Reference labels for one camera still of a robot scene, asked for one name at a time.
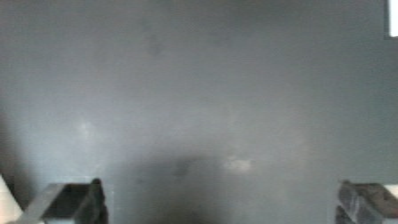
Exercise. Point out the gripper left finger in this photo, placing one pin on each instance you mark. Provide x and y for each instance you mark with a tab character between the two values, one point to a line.
71	204

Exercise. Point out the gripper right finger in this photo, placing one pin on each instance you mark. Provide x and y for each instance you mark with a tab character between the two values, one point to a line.
369	203

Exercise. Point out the white drawer cabinet box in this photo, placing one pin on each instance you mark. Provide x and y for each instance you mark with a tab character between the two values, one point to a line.
394	18

